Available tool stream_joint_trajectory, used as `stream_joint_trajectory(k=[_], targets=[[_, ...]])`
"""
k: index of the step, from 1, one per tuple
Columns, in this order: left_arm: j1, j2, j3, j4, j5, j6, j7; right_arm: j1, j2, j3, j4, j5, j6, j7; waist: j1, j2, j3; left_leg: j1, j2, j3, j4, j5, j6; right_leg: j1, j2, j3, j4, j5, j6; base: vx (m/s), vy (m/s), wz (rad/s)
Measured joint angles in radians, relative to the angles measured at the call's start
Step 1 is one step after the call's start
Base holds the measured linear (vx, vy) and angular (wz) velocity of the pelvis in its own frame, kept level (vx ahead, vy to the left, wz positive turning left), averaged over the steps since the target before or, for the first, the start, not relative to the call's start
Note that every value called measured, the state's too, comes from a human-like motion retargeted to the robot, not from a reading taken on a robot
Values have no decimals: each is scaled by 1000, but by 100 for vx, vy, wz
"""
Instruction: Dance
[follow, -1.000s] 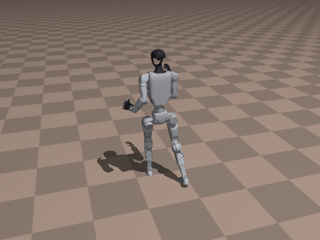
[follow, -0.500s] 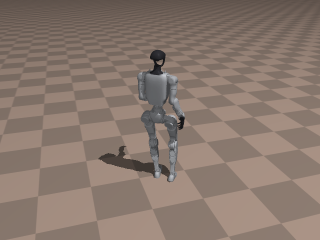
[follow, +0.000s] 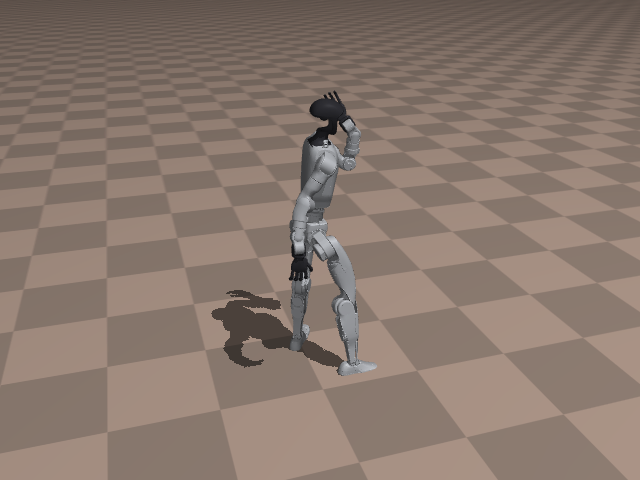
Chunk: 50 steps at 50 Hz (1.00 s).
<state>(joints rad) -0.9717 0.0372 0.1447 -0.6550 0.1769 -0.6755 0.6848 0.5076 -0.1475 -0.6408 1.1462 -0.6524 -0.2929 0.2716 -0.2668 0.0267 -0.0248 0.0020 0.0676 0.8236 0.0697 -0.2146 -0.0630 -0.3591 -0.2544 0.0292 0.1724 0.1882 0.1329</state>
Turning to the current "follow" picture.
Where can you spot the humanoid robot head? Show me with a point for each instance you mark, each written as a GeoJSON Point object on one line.
{"type": "Point", "coordinates": [325, 109]}

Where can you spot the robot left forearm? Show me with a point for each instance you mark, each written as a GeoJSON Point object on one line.
{"type": "Point", "coordinates": [352, 142]}

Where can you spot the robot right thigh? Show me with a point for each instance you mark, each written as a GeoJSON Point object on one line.
{"type": "Point", "coordinates": [339, 265]}

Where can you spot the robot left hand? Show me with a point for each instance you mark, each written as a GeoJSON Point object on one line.
{"type": "Point", "coordinates": [343, 117]}

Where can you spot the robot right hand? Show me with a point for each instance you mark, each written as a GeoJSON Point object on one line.
{"type": "Point", "coordinates": [299, 265]}

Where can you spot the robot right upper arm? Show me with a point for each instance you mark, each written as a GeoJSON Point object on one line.
{"type": "Point", "coordinates": [325, 167]}

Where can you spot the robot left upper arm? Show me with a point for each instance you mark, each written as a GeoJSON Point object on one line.
{"type": "Point", "coordinates": [346, 162]}

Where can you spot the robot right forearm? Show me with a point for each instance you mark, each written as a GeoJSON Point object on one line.
{"type": "Point", "coordinates": [300, 220]}

